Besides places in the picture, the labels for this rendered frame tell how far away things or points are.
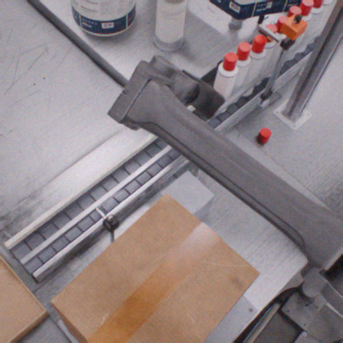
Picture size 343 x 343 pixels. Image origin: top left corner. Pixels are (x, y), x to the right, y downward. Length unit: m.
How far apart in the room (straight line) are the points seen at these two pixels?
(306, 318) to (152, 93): 1.35
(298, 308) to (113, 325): 1.07
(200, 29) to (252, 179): 1.05
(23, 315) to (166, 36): 0.86
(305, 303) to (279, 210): 1.28
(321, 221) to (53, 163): 0.89
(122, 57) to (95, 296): 0.82
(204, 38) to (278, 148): 0.43
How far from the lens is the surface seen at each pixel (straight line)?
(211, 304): 0.86
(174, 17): 1.39
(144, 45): 1.49
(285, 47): 1.20
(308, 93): 1.35
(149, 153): 1.25
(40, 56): 1.55
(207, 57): 1.48
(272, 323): 1.81
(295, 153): 1.39
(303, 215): 0.56
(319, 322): 1.87
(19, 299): 1.18
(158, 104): 0.59
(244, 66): 1.26
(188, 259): 0.88
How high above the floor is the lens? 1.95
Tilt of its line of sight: 61 degrees down
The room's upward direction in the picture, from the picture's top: 9 degrees clockwise
